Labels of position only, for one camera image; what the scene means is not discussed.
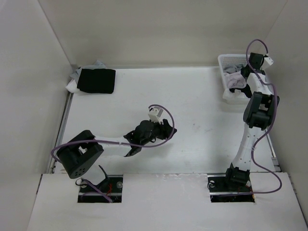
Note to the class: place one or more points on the folded black tank top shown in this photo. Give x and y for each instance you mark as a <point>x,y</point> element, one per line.
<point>94,81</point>

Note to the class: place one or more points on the left aluminium table rail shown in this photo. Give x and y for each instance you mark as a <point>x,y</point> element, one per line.
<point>59,138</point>

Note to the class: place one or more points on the crumpled grey tank top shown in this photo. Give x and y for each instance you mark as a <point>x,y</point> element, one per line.
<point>233,68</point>

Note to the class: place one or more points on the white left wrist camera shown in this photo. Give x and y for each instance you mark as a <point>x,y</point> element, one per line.
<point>155,114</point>

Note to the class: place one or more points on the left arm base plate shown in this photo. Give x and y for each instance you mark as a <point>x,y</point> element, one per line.
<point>113,189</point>

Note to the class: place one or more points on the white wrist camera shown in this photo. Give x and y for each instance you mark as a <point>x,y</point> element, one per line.
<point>155,114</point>
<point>267,62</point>

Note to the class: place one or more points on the folded white tank top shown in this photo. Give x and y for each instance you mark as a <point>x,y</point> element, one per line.
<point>72,86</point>

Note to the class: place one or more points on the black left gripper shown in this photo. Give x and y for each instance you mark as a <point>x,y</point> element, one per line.
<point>166,131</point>

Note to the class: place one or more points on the crumpled black tank top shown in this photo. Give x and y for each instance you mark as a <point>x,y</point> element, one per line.
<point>246,91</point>

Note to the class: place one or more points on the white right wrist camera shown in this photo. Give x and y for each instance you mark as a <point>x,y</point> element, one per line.
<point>267,62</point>

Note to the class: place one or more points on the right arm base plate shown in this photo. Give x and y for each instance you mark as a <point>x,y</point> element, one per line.
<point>222,192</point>

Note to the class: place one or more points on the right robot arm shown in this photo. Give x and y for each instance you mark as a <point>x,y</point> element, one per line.
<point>258,118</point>

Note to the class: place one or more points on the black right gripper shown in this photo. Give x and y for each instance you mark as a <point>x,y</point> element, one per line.
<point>242,70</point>

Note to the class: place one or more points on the white perforated plastic basket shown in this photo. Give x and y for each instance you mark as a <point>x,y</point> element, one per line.
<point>229,64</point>

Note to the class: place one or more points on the light pink tank top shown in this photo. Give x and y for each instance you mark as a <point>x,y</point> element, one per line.
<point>235,80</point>

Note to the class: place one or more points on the folded grey tank top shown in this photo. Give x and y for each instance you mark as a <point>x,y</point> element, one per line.
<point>97,65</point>

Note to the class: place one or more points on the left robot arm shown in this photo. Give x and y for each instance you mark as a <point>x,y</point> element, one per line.
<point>79,154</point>

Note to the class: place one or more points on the crumpled white tank top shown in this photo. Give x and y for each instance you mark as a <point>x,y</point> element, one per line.
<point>230,96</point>

